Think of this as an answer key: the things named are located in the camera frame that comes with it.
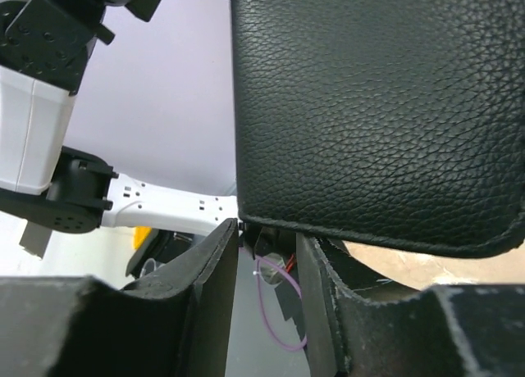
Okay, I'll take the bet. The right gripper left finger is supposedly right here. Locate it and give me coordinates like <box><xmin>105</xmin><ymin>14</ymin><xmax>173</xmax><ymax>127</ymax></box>
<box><xmin>1</xmin><ymin>219</ymin><xmax>239</xmax><ymax>376</ymax></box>

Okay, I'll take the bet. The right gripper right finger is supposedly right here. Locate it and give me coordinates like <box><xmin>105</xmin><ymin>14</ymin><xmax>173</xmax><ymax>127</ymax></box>
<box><xmin>296</xmin><ymin>234</ymin><xmax>524</xmax><ymax>376</ymax></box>

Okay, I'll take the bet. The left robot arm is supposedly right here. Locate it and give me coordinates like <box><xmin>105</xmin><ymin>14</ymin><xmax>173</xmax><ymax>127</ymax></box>
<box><xmin>1</xmin><ymin>0</ymin><xmax>238</xmax><ymax>236</ymax></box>

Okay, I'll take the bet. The black tool case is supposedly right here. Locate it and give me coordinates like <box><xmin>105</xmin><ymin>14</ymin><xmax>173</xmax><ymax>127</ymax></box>
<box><xmin>231</xmin><ymin>0</ymin><xmax>524</xmax><ymax>258</ymax></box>

